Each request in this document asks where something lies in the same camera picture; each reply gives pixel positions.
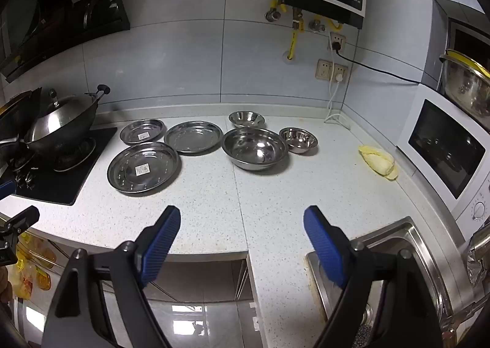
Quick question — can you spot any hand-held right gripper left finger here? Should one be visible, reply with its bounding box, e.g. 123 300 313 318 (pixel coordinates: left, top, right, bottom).
40 205 182 348

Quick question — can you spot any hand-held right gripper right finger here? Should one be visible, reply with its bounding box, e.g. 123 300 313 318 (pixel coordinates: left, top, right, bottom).
303 206 443 348

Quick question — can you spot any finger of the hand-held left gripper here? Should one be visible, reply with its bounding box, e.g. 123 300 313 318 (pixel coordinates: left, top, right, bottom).
0 179 16 201
0 206 40 236

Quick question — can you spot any large labelled steel plate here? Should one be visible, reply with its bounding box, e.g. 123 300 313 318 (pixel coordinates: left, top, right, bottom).
107 141 180 195

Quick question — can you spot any small steel bowl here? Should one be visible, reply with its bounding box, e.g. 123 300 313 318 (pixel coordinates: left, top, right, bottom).
279 127 319 154
229 111 266 129

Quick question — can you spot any plain steel plate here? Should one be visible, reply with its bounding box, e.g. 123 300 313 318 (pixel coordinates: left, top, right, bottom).
164 121 224 155

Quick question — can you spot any small labelled steel plate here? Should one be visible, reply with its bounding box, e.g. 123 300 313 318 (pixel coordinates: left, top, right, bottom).
120 119 166 145

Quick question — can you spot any large steel bowl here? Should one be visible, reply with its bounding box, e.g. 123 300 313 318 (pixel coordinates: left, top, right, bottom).
221 128 289 172

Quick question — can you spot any black gas stove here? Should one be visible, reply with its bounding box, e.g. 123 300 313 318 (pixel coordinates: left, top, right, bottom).
0 126 119 206

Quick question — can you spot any brown base cabinet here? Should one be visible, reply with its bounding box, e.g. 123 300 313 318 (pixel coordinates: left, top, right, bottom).
92 252 255 305

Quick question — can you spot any amber oil bottle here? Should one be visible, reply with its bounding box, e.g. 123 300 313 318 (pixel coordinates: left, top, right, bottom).
24 246 52 291

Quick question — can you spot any yellow plastic bag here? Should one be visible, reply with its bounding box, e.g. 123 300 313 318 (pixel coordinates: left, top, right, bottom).
8 267 33 300

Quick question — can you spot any dark frying pan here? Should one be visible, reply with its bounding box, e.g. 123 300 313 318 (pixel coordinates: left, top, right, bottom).
0 88 43 142

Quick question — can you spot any steel wok lid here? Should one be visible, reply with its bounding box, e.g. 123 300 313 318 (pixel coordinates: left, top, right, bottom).
25 89 98 144

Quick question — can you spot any black wok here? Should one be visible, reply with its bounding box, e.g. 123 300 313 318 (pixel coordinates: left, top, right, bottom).
24 84 111 154

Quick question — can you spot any steel sink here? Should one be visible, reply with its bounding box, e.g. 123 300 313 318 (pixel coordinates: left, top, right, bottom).
305 217 471 348

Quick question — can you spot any crumpled silver foil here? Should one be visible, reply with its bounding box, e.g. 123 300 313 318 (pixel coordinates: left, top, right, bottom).
461 223 490 289

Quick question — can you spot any white microwave oven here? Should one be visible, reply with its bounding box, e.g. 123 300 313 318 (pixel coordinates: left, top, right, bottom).
396 84 490 226

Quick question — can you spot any black range hood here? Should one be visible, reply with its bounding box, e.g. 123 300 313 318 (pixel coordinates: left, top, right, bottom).
0 0 131 82

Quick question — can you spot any grey box appliance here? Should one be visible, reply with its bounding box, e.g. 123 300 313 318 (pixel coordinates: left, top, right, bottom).
421 0 490 96

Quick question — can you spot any white plug and cable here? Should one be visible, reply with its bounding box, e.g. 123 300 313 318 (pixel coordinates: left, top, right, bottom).
325 72 351 130

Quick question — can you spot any beige wall socket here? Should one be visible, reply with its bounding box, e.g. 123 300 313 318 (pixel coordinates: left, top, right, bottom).
316 59 334 81
329 31 347 53
331 64 349 83

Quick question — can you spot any black plug and cable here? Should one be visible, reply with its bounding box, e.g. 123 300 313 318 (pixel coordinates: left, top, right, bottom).
331 41 422 85

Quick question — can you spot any yellow gas hose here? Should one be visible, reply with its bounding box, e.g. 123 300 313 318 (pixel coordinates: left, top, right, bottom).
286 7 305 61

